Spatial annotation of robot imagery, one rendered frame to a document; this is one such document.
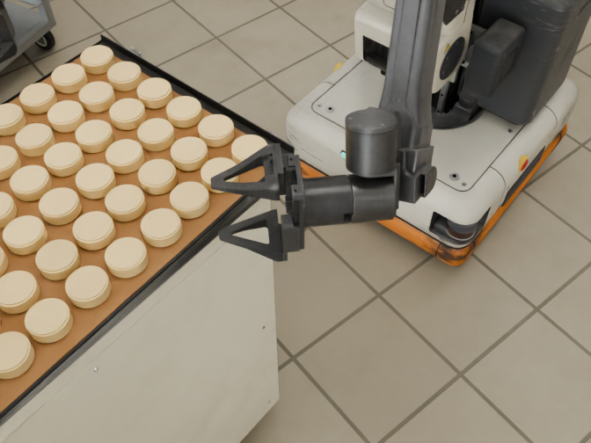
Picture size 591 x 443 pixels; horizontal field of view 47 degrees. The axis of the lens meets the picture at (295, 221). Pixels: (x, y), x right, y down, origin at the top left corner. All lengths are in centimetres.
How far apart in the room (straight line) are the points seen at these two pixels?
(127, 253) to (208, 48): 182
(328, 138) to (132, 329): 108
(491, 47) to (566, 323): 77
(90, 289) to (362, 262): 122
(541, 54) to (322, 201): 111
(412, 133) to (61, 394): 53
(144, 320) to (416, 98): 45
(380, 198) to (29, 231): 43
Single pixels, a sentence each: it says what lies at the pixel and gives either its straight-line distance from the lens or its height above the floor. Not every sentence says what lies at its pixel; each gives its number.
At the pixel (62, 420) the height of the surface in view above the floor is 75.
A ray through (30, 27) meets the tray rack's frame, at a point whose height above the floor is 15.
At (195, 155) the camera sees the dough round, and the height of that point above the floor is 92.
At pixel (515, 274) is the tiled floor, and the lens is 201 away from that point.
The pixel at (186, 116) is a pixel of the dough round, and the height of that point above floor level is 92.
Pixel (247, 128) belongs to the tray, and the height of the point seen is 90.
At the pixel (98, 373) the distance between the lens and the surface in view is 95.
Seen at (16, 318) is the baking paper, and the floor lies 90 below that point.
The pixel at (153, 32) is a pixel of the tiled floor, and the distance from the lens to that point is 273.
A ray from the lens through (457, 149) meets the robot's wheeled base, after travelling 188.
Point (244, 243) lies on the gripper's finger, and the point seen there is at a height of 94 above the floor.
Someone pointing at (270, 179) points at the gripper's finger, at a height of 106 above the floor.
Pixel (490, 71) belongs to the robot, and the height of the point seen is 56.
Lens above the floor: 160
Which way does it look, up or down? 52 degrees down
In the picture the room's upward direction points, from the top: straight up
